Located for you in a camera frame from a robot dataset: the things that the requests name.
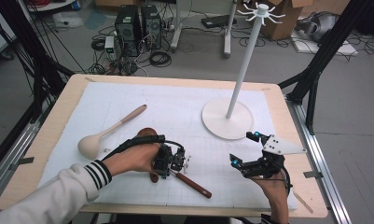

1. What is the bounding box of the person's left hand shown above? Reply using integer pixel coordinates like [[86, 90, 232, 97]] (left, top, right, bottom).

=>
[[104, 142, 161, 178]]

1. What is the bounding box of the right hand-held gripper cable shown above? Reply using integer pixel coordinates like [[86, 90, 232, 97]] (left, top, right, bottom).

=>
[[251, 166, 294, 197]]

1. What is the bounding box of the flat black device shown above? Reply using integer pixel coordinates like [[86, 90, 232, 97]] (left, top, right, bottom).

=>
[[201, 14, 238, 29]]

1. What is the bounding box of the metal ladle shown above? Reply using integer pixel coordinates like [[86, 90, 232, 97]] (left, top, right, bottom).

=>
[[169, 169, 213, 200]]

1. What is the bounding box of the beige ladle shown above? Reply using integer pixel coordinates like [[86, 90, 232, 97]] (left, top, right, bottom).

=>
[[77, 104, 148, 161]]

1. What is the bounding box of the left hand-held gripper cable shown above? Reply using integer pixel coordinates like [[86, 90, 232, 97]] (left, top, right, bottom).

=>
[[102, 133, 187, 162]]

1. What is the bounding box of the white foam board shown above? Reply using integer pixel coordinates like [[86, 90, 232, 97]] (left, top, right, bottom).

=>
[[290, 29, 360, 58]]

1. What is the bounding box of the black metal frame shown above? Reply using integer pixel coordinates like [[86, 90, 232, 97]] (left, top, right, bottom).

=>
[[0, 0, 76, 125], [277, 0, 374, 135]]

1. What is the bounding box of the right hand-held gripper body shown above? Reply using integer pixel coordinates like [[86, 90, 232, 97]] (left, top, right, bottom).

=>
[[241, 133, 308, 179]]

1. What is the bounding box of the round white table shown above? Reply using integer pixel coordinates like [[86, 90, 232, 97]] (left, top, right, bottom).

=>
[[25, 0, 77, 13]]

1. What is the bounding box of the aluminium rail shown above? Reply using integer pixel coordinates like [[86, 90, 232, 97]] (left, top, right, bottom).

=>
[[286, 99, 353, 224], [0, 119, 41, 203]]

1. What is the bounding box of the person's right hand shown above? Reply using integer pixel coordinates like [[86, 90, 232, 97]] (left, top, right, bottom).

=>
[[252, 174, 292, 216]]

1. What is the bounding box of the large cardboard box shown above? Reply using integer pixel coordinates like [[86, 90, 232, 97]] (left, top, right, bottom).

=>
[[237, 0, 305, 41]]

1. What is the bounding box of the metal clamp bracket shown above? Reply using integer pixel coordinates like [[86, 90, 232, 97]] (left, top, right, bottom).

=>
[[303, 170, 325, 179], [8, 157, 35, 171]]

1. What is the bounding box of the small white power box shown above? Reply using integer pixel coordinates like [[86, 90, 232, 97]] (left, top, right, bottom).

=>
[[104, 35, 116, 54]]

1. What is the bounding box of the hand-held gripper cable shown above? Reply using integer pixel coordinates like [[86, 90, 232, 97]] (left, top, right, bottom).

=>
[[251, 166, 294, 197], [102, 133, 187, 162]]

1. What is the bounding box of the white utensil rack stand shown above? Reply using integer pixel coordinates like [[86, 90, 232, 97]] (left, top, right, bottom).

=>
[[201, 3, 286, 141]]

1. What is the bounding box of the black computer tower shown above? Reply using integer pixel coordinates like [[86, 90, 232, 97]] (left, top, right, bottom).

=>
[[140, 4, 162, 51], [114, 4, 143, 58]]

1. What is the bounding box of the coiled black cable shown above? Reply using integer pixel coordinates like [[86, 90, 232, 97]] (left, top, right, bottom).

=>
[[148, 49, 173, 68]]

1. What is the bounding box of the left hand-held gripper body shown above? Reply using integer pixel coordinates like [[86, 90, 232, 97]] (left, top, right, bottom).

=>
[[151, 143, 192, 180]]

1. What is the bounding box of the grey rounded appliance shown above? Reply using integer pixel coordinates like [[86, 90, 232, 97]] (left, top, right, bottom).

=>
[[296, 11, 339, 43]]

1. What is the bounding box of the clear plastic bag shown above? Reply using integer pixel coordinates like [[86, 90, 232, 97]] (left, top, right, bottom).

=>
[[52, 11, 84, 29]]

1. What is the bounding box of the white-legged desk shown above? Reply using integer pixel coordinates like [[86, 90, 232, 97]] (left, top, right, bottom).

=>
[[170, 0, 239, 60]]

